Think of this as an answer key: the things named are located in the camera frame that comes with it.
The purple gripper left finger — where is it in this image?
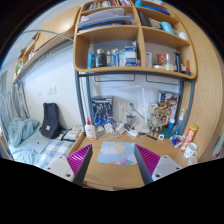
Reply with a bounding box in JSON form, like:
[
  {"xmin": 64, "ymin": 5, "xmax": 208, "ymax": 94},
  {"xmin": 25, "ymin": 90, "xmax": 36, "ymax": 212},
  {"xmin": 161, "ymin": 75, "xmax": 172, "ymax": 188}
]
[{"xmin": 66, "ymin": 144, "xmax": 93, "ymax": 186}]

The light blue blanket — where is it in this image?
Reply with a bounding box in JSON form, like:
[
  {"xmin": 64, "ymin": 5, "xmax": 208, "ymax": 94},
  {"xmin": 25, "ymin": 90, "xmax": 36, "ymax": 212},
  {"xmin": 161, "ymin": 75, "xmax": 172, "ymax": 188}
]
[{"xmin": 8, "ymin": 118, "xmax": 40, "ymax": 147}]

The robot model figure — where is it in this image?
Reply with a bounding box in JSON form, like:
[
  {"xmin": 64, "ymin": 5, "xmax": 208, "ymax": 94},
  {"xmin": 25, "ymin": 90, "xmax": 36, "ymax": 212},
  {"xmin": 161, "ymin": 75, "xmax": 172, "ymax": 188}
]
[{"xmin": 149, "ymin": 107, "xmax": 164, "ymax": 138}]

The pastel cloud mouse pad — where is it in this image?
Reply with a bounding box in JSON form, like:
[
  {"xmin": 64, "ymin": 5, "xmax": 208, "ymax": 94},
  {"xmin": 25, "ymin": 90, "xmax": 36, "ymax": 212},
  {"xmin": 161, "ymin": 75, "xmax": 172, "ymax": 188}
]
[{"xmin": 97, "ymin": 141, "xmax": 137, "ymax": 165}]

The black backpack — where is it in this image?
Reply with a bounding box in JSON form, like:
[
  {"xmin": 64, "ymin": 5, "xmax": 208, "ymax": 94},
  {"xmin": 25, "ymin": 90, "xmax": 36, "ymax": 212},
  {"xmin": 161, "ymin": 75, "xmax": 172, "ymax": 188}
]
[{"xmin": 41, "ymin": 103, "xmax": 61, "ymax": 139}]

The wooden upper bunk cabinet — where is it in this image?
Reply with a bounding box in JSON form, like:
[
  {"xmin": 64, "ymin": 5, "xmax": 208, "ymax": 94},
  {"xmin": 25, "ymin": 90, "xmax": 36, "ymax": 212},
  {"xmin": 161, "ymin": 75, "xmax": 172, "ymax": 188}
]
[{"xmin": 13, "ymin": 6, "xmax": 80, "ymax": 82}]

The white power strip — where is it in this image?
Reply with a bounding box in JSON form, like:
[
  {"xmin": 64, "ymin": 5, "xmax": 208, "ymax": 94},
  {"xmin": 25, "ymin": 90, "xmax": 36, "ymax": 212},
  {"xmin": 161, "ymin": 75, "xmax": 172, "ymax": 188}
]
[{"xmin": 117, "ymin": 123, "xmax": 138, "ymax": 137}]

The blue figure box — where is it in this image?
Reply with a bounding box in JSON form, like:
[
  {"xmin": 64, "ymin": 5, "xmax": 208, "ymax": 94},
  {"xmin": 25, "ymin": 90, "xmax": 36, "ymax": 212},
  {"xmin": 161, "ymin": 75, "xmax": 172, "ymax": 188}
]
[{"xmin": 92, "ymin": 96, "xmax": 114, "ymax": 127}]

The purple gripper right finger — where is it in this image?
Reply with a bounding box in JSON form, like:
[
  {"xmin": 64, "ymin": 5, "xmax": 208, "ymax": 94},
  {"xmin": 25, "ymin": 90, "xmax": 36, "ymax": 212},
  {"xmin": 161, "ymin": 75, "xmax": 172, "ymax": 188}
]
[{"xmin": 134, "ymin": 145, "xmax": 160, "ymax": 185}]

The blue spray bottle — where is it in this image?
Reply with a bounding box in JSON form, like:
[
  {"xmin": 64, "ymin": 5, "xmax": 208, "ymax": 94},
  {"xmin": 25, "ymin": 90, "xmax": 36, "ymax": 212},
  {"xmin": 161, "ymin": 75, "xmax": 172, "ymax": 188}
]
[{"xmin": 174, "ymin": 109, "xmax": 184, "ymax": 135}]

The red yellow snack can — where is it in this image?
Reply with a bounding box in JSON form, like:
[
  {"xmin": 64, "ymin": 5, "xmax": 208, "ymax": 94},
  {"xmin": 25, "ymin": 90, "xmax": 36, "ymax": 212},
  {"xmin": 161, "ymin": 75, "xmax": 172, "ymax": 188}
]
[{"xmin": 181, "ymin": 124, "xmax": 198, "ymax": 151}]

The stack of papers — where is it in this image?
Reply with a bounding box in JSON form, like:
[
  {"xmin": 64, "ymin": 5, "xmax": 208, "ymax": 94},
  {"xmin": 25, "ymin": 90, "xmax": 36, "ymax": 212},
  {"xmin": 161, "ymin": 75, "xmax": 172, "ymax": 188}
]
[{"xmin": 77, "ymin": 8, "xmax": 132, "ymax": 29}]

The white mug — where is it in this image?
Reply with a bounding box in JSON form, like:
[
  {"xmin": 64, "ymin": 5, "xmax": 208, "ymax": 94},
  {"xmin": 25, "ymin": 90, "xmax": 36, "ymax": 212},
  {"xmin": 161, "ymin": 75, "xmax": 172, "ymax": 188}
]
[{"xmin": 184, "ymin": 142, "xmax": 197, "ymax": 158}]

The wooden wall shelf unit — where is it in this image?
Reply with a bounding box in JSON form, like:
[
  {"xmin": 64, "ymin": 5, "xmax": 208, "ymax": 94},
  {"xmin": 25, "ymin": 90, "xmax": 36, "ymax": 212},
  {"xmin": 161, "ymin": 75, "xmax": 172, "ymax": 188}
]
[{"xmin": 73, "ymin": 0, "xmax": 198, "ymax": 79}]

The white laptop on bed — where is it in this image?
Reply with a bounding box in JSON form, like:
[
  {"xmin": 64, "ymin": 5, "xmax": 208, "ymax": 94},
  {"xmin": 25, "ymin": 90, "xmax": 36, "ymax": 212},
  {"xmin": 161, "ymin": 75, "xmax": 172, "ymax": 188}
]
[{"xmin": 22, "ymin": 136, "xmax": 50, "ymax": 153}]

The blue checkered bed sheet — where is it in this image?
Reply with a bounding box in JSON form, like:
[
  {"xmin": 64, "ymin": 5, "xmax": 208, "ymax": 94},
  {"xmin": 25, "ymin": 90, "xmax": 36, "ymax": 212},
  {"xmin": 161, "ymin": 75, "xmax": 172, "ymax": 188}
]
[{"xmin": 36, "ymin": 140, "xmax": 73, "ymax": 169}]

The colourful comic box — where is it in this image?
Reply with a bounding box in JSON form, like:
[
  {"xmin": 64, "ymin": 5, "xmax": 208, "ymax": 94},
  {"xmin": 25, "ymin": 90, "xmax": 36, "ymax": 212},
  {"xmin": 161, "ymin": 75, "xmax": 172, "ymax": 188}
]
[{"xmin": 158, "ymin": 90, "xmax": 179, "ymax": 120}]

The dark water bottle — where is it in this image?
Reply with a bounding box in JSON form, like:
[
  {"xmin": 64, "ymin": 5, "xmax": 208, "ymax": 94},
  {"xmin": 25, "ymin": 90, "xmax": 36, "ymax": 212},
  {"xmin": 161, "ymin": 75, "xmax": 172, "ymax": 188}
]
[{"xmin": 96, "ymin": 48, "xmax": 106, "ymax": 67}]

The white glue bottle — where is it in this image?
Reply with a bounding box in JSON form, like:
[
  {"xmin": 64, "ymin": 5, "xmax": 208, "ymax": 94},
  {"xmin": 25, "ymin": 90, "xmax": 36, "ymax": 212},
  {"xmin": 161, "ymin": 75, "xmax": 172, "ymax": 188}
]
[{"xmin": 85, "ymin": 120, "xmax": 97, "ymax": 140}]

